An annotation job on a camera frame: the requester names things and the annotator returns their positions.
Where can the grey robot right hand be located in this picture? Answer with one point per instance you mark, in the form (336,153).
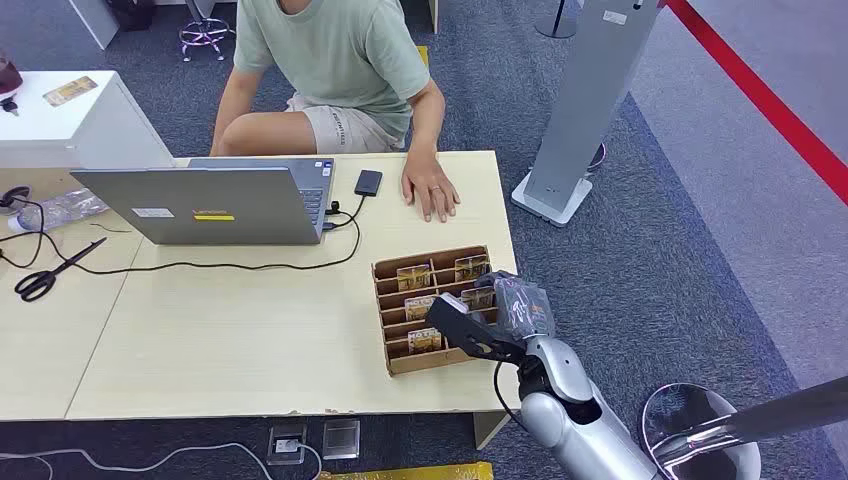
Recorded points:
(523,308)

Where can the person's left hand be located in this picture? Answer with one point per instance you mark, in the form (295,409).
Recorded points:
(427,184)

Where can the person's left forearm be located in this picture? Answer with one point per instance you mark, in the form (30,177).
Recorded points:
(427,126)

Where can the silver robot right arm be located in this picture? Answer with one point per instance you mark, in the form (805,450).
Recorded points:
(576,424)

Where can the person's right forearm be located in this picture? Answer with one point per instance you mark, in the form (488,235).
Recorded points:
(232,109)

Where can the gold hotel card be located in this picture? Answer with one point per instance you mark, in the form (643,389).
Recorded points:
(478,298)
(418,308)
(424,340)
(413,277)
(470,267)

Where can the wooden card holder box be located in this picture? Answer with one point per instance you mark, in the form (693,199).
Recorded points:
(404,361)

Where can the person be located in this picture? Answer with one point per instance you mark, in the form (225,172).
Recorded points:
(331,60)

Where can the gold card on cabinet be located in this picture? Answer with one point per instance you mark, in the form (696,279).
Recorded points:
(69,91)

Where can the black external drive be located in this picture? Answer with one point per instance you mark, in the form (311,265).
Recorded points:
(368,183)

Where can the wooden table leg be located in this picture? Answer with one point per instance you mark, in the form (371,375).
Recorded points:
(489,429)

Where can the grey kiosk stand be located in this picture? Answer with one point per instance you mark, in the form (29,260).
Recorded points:
(583,99)

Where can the chrome stanchion base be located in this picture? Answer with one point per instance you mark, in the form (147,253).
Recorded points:
(669,411)

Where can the yellow floor tape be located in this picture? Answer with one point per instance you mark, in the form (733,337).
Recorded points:
(411,473)

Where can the dark round stanchion base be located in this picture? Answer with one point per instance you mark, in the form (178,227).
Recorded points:
(556,28)

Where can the closed floor socket box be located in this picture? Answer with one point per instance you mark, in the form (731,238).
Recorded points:
(341,439)

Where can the grey laptop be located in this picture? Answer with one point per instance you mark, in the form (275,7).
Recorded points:
(199,205)

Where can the chrome stanchion pole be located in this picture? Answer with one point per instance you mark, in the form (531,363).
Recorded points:
(762,417)

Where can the chrome stool base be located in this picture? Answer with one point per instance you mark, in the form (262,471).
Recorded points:
(205,30)

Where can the floor socket with plug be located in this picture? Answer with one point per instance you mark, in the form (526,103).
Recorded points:
(287,445)

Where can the red barrier belt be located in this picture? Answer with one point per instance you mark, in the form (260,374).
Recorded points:
(762,99)

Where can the black bag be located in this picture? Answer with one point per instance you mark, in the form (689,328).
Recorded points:
(132,13)

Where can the white cabinet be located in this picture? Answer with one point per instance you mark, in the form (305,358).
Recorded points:
(86,132)

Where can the clear plastic bottle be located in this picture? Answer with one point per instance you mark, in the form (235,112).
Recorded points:
(63,208)

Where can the white furniture panel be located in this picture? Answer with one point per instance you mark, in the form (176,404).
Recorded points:
(96,20)

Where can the black scissors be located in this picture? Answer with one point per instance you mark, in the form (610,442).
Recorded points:
(46,278)

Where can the black key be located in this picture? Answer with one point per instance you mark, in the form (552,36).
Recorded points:
(9,106)

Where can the dark red object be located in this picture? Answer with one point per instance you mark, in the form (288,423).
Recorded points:
(8,76)

